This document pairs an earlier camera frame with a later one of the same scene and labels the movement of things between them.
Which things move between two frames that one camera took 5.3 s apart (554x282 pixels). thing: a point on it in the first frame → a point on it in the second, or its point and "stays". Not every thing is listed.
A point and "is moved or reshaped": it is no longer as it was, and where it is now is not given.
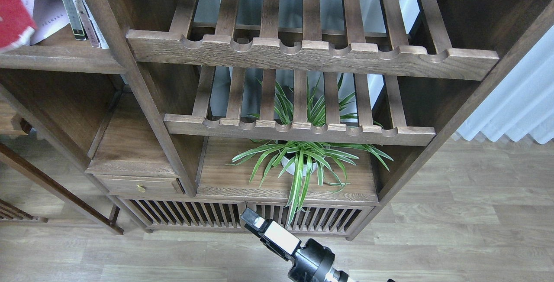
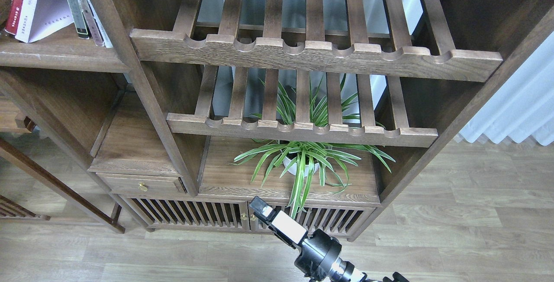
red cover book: [17, 25] is moved or reshaped
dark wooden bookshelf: [316, 96] stays
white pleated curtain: [523, 103] stays
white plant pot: [285, 162] stays
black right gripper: [315, 263] → [318, 259]
